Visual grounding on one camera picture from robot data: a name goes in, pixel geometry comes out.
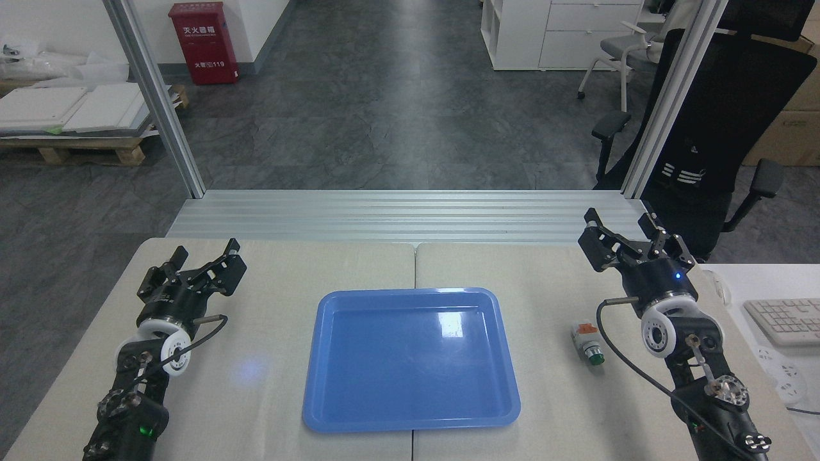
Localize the white power strip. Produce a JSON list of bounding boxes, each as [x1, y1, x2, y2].
[[752, 345, 809, 405]]

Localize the silver aluminium rail platform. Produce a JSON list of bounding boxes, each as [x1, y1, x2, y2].
[[165, 189, 671, 246]]

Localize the green push button switch part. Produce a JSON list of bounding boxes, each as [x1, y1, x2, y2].
[[571, 323, 607, 368]]

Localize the black mesh office chair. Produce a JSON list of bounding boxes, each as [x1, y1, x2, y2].
[[590, 0, 818, 263]]

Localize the grey white office chair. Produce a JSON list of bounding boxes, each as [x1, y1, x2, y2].
[[577, 18, 668, 113]]

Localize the wooden pallet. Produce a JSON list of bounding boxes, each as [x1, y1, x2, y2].
[[0, 82, 190, 168]]

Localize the blue plastic tray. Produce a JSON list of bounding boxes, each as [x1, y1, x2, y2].
[[302, 287, 521, 434]]

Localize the white keyboard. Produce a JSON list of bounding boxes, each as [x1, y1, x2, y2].
[[742, 297, 820, 348]]

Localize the brown cardboard boxes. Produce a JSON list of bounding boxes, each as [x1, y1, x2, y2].
[[742, 18, 820, 168]]

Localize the white flat boards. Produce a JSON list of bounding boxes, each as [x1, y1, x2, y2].
[[0, 80, 174, 137]]

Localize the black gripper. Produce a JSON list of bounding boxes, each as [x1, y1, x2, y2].
[[577, 207, 698, 315], [136, 238, 248, 328]]

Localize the red fire extinguisher box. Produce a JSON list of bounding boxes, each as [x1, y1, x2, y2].
[[168, 1, 240, 86]]

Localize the silver aluminium post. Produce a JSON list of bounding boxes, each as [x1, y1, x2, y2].
[[102, 0, 206, 198], [621, 0, 730, 198]]

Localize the white computer mouse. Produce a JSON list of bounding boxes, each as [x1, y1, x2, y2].
[[703, 269, 732, 305]]

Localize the white storage cabinet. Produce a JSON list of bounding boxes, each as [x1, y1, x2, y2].
[[480, 0, 645, 72]]

